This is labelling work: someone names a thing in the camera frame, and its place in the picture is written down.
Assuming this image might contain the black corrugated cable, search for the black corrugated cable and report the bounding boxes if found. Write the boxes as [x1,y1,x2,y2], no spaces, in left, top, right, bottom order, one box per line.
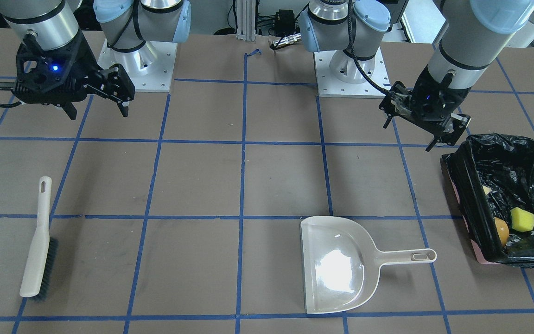
[347,0,400,96]

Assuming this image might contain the beige hand brush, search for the beige hand brush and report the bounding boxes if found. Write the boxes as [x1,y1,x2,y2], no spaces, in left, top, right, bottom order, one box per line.
[19,176,58,302]

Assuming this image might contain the bin with black bag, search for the bin with black bag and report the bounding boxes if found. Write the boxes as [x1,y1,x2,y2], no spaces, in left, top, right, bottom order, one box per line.
[441,133,534,268]

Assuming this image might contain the round bread roll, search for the round bread roll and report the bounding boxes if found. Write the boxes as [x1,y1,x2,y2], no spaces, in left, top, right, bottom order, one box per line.
[494,217,510,248]

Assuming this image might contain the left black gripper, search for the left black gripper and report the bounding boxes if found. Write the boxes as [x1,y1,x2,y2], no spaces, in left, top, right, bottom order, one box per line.
[379,68,471,152]

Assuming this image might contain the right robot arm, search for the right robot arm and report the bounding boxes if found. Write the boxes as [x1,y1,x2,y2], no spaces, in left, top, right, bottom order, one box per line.
[0,0,191,120]

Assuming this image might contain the aluminium frame post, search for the aluminium frame post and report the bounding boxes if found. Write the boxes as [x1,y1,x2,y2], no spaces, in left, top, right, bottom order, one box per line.
[235,0,258,42]

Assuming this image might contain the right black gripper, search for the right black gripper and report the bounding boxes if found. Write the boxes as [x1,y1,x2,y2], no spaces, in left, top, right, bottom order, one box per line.
[13,31,135,120]

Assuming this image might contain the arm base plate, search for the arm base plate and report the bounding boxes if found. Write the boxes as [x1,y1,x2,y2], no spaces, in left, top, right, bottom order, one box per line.
[313,49,391,99]
[98,41,179,93]

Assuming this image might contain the yellow sponge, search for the yellow sponge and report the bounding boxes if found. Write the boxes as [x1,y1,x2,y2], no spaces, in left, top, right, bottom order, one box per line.
[510,207,534,232]

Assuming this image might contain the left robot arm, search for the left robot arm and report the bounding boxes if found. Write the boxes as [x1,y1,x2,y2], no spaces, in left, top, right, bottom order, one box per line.
[296,0,534,149]

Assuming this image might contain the beige plastic dustpan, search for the beige plastic dustpan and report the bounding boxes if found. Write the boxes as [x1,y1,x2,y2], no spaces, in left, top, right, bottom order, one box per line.
[299,216,437,315]

